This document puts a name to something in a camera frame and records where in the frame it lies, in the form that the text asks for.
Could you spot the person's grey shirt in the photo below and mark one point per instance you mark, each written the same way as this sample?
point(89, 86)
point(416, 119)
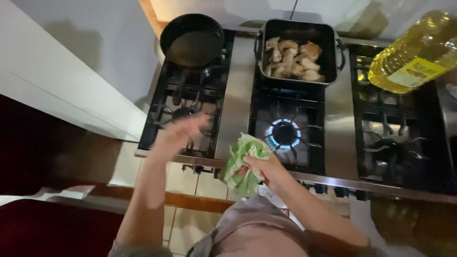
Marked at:
point(250, 232)

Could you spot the person's right fingers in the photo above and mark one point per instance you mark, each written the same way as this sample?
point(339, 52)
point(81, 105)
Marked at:
point(255, 162)

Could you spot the black rectangular roasting pan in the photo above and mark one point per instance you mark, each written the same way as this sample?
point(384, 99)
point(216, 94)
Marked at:
point(298, 50)

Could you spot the cooked chicken pieces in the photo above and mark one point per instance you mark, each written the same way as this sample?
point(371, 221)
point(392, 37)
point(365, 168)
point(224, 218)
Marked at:
point(294, 59)

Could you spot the lit gas burner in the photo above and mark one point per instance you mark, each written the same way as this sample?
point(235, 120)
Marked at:
point(284, 134)

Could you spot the white counter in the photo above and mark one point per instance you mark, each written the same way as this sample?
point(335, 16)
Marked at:
point(71, 78)

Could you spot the black frying pan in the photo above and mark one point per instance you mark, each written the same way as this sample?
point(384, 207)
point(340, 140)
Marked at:
point(192, 42)

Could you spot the black cast iron grate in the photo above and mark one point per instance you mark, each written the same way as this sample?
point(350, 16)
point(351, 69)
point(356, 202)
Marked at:
point(187, 107)
point(400, 121)
point(287, 128)

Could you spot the person's left hand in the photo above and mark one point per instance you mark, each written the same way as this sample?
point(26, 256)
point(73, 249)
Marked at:
point(180, 132)

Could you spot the person's left fingers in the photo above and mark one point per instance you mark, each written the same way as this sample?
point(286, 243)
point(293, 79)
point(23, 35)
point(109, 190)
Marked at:
point(194, 123)

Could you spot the yellow cooking oil bottle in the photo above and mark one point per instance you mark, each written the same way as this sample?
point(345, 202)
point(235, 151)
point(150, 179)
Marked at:
point(414, 53)

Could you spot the person's right hand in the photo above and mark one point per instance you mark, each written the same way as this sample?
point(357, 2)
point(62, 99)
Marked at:
point(268, 169)

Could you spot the stainless steel gas stove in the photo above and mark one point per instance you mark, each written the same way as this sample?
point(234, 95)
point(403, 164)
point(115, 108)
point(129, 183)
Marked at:
point(235, 107)

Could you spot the green and white cloth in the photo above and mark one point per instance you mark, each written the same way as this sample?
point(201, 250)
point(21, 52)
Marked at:
point(242, 164)

